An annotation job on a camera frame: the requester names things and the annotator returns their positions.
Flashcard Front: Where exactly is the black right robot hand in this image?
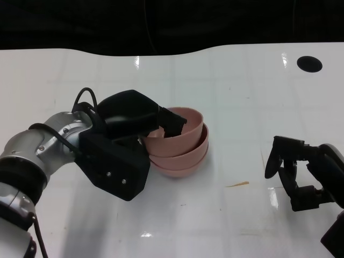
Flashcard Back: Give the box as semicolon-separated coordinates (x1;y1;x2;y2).
264;135;344;212

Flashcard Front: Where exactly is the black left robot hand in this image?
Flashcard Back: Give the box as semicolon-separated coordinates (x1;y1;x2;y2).
96;90;188;147

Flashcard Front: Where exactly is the pink plastic bowl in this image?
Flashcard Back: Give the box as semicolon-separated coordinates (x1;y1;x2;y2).
139;106;204;158
157;142;210;180
148;122;210;171

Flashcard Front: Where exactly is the black backdrop cloth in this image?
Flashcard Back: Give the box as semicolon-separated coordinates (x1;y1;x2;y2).
0;0;344;57

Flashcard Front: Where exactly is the black round table grommet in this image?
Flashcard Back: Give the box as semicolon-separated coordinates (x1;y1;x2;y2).
296;55;323;73

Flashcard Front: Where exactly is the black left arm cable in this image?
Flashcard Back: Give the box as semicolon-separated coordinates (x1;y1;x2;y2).
26;87;99;258

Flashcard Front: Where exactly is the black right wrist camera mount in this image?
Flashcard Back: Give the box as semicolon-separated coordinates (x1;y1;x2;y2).
320;209;344;258

